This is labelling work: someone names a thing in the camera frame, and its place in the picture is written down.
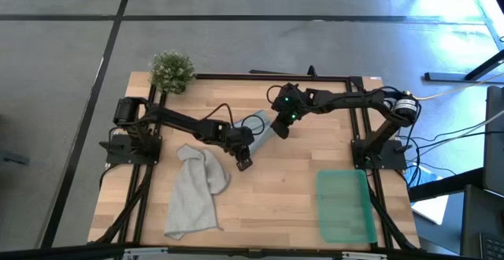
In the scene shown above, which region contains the grey waffle microfiber towel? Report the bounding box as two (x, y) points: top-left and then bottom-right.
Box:
(164, 143), (232, 241)

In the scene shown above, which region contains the small green potted plant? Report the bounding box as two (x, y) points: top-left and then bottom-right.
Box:
(149, 50), (197, 95)

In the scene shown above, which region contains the grey floor cable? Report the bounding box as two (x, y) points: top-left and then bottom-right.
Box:
(417, 109), (504, 147)

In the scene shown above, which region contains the black floor cable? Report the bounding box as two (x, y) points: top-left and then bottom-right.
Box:
(405, 131), (504, 188)

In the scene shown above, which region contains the black keyboard desk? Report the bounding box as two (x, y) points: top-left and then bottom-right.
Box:
(459, 184), (504, 259)

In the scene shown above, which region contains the white paper sheet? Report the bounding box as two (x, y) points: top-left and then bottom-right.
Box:
(410, 194), (450, 226)

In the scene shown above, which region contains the yellow hanging cable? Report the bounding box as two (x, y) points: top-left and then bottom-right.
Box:
(409, 72), (504, 102)

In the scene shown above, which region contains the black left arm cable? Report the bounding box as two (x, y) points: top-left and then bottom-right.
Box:
(203, 102), (266, 136)

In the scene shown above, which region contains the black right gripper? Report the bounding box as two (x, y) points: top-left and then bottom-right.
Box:
(270, 84), (310, 140)

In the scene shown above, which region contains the light blue teal-edged microfiber towel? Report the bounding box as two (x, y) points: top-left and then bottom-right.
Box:
(231, 109), (278, 155)

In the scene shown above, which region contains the black aluminium rig frame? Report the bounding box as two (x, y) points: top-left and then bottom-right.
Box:
(88, 65), (421, 260)

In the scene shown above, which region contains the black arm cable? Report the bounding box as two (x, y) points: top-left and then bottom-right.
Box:
(203, 102), (266, 136)
(266, 84), (286, 106)

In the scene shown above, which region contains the black keyboard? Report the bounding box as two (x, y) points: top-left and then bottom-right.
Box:
(479, 232), (504, 260)

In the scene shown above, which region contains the green translucent plastic basket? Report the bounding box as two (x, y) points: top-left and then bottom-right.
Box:
(316, 169), (379, 245)

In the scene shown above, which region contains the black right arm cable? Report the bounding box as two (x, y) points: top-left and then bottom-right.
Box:
(266, 84), (286, 106)

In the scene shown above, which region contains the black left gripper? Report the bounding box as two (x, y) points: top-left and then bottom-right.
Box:
(225, 125), (256, 173)

